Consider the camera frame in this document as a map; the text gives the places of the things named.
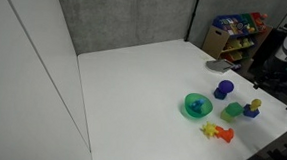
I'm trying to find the blue animal toy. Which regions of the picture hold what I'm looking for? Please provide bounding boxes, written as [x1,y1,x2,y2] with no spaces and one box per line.
[191,97,208,112]

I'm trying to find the yellow animal toy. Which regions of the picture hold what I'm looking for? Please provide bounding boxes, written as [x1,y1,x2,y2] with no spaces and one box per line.
[250,98,263,113]

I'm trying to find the green translucent plastic bowl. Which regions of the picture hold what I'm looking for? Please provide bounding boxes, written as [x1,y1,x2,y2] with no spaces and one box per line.
[183,92,215,121]

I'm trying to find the orange animal toy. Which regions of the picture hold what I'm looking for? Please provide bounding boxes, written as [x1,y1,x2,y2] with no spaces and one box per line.
[214,124,236,144]

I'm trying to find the small teal toy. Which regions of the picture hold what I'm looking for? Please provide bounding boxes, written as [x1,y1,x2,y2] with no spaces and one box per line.
[191,105,203,116]

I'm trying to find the grey metal mounting plate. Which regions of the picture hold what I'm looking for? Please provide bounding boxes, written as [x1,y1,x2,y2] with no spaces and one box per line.
[205,58,236,76]

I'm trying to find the dark blue hexagonal block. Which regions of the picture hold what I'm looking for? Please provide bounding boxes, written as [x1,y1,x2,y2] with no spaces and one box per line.
[212,86,228,101]

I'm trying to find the wooden toy shelf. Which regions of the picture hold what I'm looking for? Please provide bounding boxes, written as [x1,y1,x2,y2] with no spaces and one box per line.
[201,9,275,66]

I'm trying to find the yellow spiky toy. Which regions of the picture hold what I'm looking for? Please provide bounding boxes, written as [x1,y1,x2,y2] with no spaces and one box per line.
[200,121,219,140]

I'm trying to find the purple spiky ball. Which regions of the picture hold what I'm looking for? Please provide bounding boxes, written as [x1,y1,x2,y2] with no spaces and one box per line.
[217,79,235,95]

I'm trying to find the yellow-green block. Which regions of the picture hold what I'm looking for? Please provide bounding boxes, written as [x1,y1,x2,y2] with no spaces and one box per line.
[219,108,237,124]

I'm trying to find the green cube block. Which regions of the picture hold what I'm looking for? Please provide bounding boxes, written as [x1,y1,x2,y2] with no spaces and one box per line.
[224,101,245,117]

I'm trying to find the yellow toy bin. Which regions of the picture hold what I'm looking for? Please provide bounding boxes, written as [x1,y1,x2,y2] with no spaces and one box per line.
[224,36,257,53]

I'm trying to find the blue toy bin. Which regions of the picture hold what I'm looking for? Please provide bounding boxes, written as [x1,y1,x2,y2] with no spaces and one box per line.
[211,13,252,38]

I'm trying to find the blue square block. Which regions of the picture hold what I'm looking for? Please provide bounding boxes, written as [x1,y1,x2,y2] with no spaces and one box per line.
[242,103,261,118]

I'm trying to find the green toy bin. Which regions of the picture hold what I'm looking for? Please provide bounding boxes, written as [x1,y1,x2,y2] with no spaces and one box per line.
[239,13,260,33]

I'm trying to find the red toy bin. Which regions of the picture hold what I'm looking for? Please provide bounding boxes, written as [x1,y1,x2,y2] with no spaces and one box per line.
[250,11,270,31]

